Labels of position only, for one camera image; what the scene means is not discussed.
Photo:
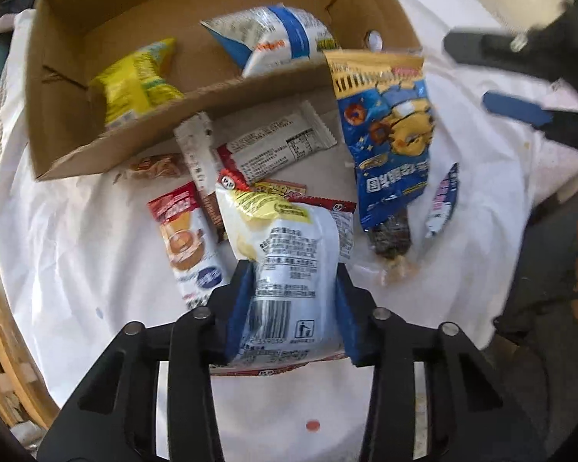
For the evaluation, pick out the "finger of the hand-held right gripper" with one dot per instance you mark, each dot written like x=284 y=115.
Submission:
x=515 y=107
x=491 y=48

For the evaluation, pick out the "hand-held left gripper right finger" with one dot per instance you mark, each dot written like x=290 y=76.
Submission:
x=352 y=322

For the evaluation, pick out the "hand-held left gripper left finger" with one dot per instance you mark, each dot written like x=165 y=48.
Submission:
x=238 y=313

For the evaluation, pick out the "white chip bag yellow label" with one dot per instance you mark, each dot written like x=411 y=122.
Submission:
x=284 y=250

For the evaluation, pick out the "blue donut snack bag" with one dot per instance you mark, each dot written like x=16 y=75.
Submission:
x=395 y=130

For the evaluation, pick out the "small brown snack packet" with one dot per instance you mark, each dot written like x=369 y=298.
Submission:
x=159 y=166

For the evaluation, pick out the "white bar wrapper red end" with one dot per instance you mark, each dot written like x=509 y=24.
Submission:
x=269 y=147

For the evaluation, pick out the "cardboard box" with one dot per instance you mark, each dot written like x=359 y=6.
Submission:
x=250 y=92

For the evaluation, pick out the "red and white pancake packet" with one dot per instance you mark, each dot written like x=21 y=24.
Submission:
x=183 y=245

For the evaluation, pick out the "dark snack in clear packet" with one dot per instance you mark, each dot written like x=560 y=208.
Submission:
x=390 y=238

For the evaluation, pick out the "small blue and white packet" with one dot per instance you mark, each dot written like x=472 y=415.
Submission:
x=443 y=197

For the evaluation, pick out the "red snack packet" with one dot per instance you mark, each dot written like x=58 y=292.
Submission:
x=337 y=207

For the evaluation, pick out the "narrow white and brown wrapper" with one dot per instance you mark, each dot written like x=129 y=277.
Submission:
x=195 y=163

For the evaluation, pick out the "white tablecloth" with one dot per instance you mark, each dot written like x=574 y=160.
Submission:
x=101 y=231

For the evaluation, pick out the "person's dark clothing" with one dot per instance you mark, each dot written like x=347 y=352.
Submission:
x=549 y=370

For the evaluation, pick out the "blue and white snack bag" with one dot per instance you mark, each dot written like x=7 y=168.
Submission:
x=269 y=33

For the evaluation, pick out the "wooden crate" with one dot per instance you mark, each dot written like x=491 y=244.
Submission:
x=9 y=375

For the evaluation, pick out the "yellow snack bag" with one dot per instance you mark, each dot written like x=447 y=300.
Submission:
x=130 y=82

